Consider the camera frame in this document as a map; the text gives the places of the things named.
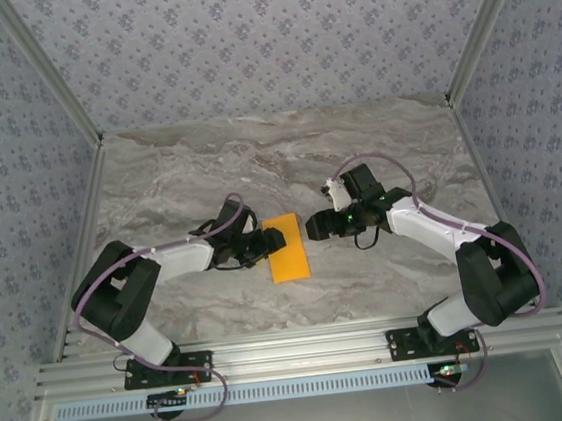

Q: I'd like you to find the small black controller board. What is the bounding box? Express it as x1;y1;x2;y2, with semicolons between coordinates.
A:
426;358;470;390
145;387;189;412

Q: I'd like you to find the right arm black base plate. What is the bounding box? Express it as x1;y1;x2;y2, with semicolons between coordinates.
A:
383;320;482;364

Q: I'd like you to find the aluminium table side rail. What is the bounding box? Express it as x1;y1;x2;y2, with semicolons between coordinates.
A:
448;93;548;316
30;137;129;364

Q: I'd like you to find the long aluminium mounting rail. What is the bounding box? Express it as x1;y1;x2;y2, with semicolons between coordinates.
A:
30;305;562;403

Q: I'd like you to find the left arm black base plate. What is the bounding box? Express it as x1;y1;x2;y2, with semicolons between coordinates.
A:
121;348;217;392

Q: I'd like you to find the aluminium frame post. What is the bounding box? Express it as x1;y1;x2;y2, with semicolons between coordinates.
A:
0;0;106;156
433;0;548;110

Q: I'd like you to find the orange paper sheet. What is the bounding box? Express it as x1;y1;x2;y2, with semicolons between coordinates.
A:
262;210;315;286

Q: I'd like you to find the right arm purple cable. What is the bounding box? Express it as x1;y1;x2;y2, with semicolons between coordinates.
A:
330;135;556;404

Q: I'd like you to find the slotted pale cable duct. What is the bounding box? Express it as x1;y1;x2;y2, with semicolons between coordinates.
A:
53;362;434;421

